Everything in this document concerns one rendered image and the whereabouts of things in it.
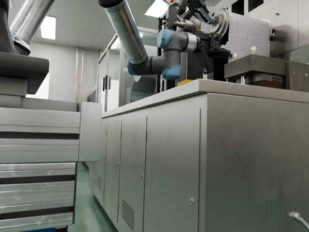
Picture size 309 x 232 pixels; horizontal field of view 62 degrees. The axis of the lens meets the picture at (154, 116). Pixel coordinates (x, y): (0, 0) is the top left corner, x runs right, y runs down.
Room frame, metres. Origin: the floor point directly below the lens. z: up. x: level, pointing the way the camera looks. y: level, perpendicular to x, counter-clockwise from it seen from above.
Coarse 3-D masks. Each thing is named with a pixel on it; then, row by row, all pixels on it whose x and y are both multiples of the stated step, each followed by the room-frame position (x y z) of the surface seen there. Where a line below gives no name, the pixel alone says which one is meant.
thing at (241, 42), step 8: (232, 32) 1.11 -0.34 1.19; (240, 32) 1.13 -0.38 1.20; (232, 40) 1.11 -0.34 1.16; (240, 40) 1.13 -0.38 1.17; (248, 40) 1.14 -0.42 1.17; (256, 40) 1.16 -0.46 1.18; (264, 40) 1.18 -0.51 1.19; (232, 48) 1.11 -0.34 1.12; (240, 48) 1.13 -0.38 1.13; (248, 48) 1.14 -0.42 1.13; (264, 48) 1.18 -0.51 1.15; (240, 56) 1.13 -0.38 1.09
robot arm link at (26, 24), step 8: (32, 0) 0.91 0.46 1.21; (40, 0) 0.92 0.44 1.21; (48, 0) 0.94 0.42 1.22; (24, 8) 0.91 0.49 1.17; (32, 8) 0.91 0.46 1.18; (40, 8) 0.92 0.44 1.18; (48, 8) 0.95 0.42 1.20; (16, 16) 0.91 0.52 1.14; (24, 16) 0.90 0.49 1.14; (32, 16) 0.91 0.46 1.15; (40, 16) 0.93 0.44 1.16; (16, 24) 0.90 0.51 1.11; (24, 24) 0.90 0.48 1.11; (32, 24) 0.92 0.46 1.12; (40, 24) 0.96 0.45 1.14; (16, 32) 0.90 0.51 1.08; (24, 32) 0.91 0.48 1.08; (32, 32) 0.93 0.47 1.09; (16, 40) 0.89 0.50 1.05; (24, 40) 0.92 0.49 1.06; (32, 40) 0.96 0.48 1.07; (16, 48) 0.89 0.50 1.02; (24, 48) 0.91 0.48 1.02
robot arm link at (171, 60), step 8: (160, 56) 1.00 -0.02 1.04; (168, 56) 0.97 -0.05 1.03; (176, 56) 0.97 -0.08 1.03; (152, 64) 0.99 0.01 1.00; (160, 64) 0.98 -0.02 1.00; (168, 64) 0.97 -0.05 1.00; (176, 64) 0.97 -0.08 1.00; (160, 72) 1.00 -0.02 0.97; (168, 72) 0.97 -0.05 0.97; (176, 72) 0.97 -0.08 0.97
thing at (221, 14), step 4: (220, 12) 1.13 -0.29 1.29; (224, 16) 1.10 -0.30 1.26; (224, 20) 1.10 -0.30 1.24; (224, 24) 1.11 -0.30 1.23; (220, 28) 1.13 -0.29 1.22; (228, 28) 1.12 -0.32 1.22; (212, 32) 1.19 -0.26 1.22; (220, 32) 1.13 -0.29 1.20; (228, 32) 1.14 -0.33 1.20; (224, 36) 1.16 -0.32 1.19; (228, 36) 1.16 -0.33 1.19
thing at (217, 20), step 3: (213, 18) 1.16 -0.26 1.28; (216, 18) 1.14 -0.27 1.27; (219, 18) 1.12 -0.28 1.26; (213, 21) 1.16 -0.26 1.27; (216, 21) 1.15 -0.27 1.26; (219, 21) 1.12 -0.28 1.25; (213, 24) 1.17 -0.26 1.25; (216, 24) 1.15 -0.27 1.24; (219, 24) 1.12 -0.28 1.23; (213, 27) 1.16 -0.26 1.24; (216, 27) 1.14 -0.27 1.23; (219, 27) 1.13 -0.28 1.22; (213, 30) 1.16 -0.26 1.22; (216, 30) 1.14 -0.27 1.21
